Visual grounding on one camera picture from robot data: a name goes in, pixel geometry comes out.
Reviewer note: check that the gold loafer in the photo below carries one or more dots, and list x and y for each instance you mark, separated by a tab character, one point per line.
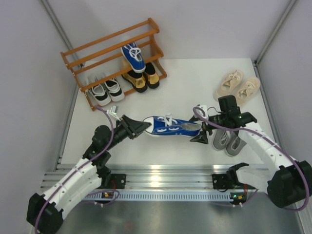
137	80
151	76

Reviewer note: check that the black white sneaker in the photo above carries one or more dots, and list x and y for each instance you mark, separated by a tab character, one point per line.
114	89
100	95

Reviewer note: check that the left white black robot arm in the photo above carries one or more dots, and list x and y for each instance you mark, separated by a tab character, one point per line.
47	211

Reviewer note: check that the right grey canvas sneaker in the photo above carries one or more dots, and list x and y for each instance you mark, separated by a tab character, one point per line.
234	145

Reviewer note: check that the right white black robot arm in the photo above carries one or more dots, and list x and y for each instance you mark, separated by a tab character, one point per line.
287	182

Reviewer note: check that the blue canvas sneaker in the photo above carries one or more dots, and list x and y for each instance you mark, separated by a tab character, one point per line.
161	126
132	54

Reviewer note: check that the grey canvas sneaker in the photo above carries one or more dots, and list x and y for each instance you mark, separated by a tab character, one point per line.
221	139
234	145

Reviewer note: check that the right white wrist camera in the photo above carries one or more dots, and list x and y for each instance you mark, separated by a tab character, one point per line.
202	111

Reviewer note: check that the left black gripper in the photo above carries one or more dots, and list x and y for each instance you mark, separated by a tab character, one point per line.
133	127

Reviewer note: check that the beige sneaker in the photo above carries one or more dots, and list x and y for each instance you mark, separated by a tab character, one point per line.
247	90
228	84

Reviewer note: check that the aluminium rail frame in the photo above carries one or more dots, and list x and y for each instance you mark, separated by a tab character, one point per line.
166	177

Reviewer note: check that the perforated grey cable tray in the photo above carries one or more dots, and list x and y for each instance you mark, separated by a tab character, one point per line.
214	196

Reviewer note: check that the left grey canvas sneaker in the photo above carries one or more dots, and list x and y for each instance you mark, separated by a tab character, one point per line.
221	139

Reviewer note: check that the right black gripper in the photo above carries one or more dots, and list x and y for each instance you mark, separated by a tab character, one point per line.
202	137

